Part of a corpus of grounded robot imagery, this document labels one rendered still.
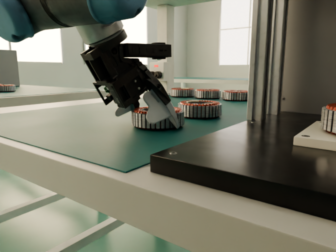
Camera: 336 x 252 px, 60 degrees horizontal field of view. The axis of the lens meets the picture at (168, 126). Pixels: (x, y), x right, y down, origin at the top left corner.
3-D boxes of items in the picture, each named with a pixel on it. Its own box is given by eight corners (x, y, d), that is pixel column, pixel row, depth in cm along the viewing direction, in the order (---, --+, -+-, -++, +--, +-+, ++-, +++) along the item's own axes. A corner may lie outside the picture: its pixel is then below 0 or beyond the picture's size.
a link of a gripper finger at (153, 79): (159, 111, 57) (129, 78, 57) (165, 106, 58) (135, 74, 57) (168, 103, 53) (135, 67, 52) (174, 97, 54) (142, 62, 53)
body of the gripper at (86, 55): (106, 108, 58) (73, 52, 52) (136, 84, 62) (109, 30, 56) (128, 112, 52) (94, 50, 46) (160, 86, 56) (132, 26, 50)
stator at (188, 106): (230, 117, 74) (231, 102, 73) (196, 121, 68) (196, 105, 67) (202, 111, 83) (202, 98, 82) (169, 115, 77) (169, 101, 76)
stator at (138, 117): (154, 133, 54) (154, 114, 54) (121, 125, 63) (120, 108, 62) (195, 126, 62) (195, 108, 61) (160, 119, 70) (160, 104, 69)
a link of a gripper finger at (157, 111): (162, 143, 55) (129, 107, 55) (181, 124, 58) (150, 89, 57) (168, 139, 52) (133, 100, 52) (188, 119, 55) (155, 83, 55)
